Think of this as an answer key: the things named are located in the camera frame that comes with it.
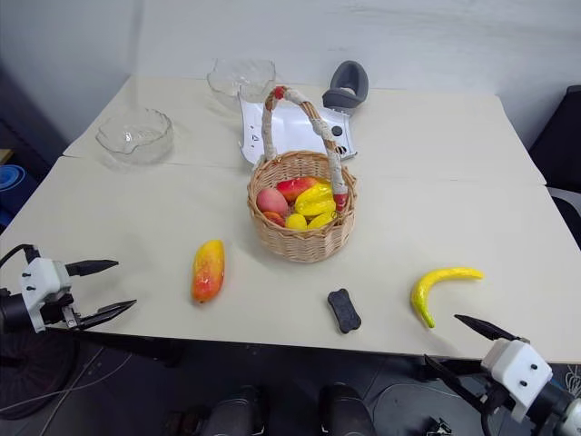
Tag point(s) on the yellow fruit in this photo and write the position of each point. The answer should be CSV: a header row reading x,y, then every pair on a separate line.
x,y
320,220

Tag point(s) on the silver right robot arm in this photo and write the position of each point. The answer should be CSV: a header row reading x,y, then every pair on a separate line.
x,y
560,411

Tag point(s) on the blue round container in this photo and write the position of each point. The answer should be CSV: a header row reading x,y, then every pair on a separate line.
x,y
11,181

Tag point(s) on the pink peach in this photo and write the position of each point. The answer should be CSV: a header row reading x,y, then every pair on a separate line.
x,y
271,202

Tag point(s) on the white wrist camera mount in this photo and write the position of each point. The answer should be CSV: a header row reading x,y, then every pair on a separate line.
x,y
41,281
517,370

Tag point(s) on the yellow banana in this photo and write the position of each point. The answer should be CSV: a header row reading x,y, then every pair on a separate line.
x,y
422,293

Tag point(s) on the small yellow lemon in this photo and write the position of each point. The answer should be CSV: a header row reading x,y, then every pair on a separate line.
x,y
296,221

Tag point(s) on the clear glass bowl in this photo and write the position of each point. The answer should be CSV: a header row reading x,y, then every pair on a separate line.
x,y
136,136
240,75

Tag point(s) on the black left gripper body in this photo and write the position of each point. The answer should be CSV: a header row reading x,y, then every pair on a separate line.
x,y
59,311

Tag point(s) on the black bone-shaped eraser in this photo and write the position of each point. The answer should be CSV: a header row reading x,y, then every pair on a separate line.
x,y
344,311

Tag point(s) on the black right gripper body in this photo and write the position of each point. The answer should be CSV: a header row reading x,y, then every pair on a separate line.
x,y
497,397

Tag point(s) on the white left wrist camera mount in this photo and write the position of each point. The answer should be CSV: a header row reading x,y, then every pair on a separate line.
x,y
41,281

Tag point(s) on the red and yellow mango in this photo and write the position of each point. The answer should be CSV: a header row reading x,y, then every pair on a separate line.
x,y
295,187

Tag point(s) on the long orange yellow mango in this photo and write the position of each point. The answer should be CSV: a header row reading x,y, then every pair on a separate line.
x,y
208,272

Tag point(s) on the white plastic panel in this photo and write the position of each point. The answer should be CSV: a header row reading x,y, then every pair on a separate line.
x,y
295,131

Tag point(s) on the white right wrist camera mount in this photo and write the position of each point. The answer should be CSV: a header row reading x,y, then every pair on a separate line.
x,y
517,370

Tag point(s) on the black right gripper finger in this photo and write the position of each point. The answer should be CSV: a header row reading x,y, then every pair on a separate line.
x,y
485,328
449,374

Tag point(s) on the small orange red fruit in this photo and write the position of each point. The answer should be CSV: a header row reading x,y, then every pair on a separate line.
x,y
273,218

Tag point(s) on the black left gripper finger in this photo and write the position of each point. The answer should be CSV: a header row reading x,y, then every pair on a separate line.
x,y
109,312
91,266

